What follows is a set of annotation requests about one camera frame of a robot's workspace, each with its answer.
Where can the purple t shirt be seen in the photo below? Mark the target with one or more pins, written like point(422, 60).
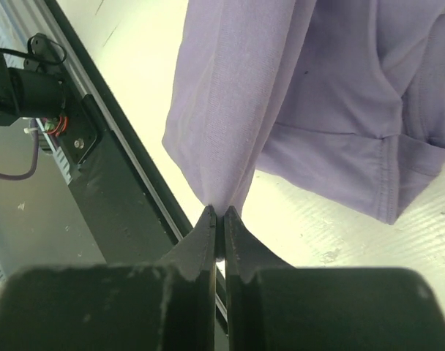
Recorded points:
point(345, 99)

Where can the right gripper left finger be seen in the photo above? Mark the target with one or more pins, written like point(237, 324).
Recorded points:
point(188, 315)

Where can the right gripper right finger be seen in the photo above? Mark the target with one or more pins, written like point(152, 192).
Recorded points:
point(245, 256)

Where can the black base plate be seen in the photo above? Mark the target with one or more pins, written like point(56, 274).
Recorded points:
point(129, 208)

